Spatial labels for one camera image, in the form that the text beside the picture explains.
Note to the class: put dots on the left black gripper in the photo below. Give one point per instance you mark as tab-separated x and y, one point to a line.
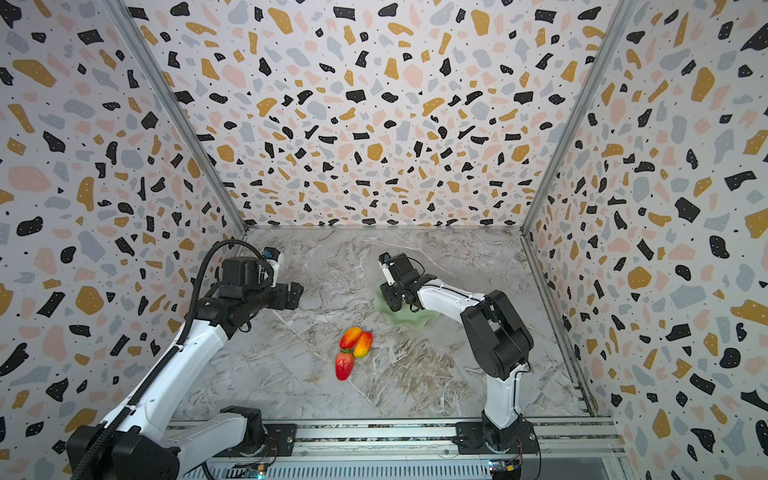
281	301

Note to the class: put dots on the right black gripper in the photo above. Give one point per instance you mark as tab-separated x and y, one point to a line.
399	291

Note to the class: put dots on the orange yellow fake mango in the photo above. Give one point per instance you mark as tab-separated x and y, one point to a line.
363	345

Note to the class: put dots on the red orange fake mango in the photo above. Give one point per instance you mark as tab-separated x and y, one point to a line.
350	338

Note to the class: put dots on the red fake strawberry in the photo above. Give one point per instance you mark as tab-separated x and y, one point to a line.
344	364

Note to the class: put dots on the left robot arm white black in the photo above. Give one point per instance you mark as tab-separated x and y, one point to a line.
132	441

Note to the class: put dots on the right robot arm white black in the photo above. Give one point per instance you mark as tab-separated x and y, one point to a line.
498	338

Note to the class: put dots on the light green wavy fruit bowl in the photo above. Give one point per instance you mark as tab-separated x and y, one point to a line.
404	317

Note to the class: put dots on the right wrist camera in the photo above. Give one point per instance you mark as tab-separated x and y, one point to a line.
388	268

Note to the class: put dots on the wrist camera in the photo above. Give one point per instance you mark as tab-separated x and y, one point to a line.
388	268
273	257

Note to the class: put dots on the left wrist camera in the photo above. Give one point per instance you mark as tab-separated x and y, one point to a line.
273	257

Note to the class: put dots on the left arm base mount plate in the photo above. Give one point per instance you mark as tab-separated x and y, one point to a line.
277	441

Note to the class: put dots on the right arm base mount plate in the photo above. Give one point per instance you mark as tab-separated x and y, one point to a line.
483	437

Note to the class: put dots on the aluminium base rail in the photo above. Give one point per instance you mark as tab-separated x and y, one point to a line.
441	448

